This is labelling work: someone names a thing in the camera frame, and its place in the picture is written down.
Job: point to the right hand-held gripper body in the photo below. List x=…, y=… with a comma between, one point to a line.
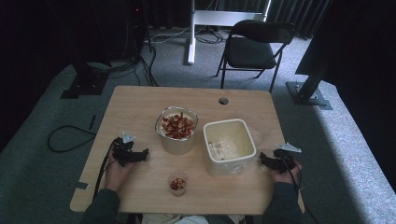
x=285, y=158

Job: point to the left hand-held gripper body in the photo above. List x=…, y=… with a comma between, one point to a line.
x=124, y=152

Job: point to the person's right hand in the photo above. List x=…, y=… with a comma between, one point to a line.
x=285, y=177

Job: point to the person's left hand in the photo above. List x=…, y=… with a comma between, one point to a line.
x=116, y=174

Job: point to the clear plastic bin bag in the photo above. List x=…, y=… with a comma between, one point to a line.
x=257, y=137

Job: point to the clear square food container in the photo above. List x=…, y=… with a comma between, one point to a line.
x=177, y=144

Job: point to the cream square bin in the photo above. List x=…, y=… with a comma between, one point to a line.
x=229, y=165

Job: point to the pile of red dried slices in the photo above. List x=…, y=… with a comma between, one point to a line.
x=178, y=126

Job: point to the red dried slices in cup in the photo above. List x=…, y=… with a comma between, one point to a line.
x=178, y=184

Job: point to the small clear plastic cup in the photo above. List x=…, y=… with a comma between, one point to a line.
x=178, y=193

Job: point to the grey floor tape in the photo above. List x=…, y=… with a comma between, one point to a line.
x=79, y=185

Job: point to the black metal stand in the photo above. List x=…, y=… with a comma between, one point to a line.
x=308, y=95
x=85, y=82

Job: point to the black folding chair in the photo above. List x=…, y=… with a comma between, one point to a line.
x=249, y=51

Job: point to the white desk frame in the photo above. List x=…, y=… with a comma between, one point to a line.
x=218, y=17

